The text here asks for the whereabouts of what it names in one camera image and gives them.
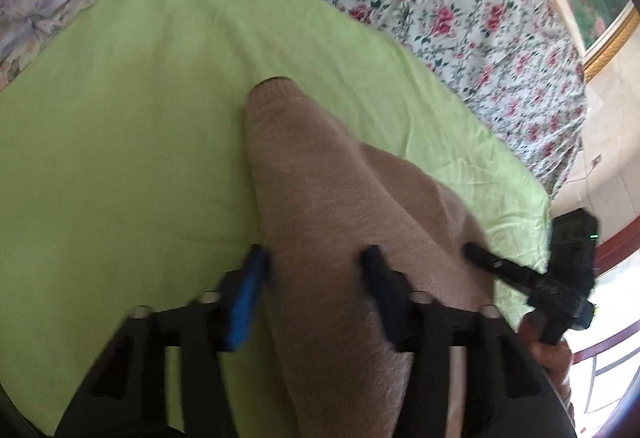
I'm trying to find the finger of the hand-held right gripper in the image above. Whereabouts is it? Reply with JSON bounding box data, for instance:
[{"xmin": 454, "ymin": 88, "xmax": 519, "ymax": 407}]
[{"xmin": 464, "ymin": 242, "xmax": 547, "ymax": 295}]

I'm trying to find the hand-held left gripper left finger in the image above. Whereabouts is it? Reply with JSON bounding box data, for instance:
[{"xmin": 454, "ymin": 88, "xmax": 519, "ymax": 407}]
[{"xmin": 54, "ymin": 245, "xmax": 274, "ymax": 438}]

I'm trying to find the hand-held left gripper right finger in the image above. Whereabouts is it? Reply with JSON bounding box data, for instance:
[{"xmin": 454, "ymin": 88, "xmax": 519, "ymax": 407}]
[{"xmin": 362, "ymin": 245, "xmax": 577, "ymax": 438}]

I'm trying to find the beige knitted sweater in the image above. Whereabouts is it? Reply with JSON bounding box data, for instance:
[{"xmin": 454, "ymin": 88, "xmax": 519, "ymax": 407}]
[{"xmin": 243, "ymin": 77, "xmax": 511, "ymax": 438}]

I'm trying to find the person's right hand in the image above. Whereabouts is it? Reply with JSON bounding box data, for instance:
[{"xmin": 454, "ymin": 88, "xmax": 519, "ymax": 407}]
[{"xmin": 519, "ymin": 312, "xmax": 574, "ymax": 400}]

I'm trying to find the light green bed sheet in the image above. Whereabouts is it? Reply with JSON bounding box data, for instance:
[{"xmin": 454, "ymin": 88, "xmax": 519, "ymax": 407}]
[{"xmin": 0, "ymin": 0, "xmax": 553, "ymax": 437}]

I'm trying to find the red rose floral quilt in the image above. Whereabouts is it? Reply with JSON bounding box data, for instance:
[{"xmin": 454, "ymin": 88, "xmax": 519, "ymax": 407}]
[{"xmin": 200, "ymin": 0, "xmax": 589, "ymax": 200}]

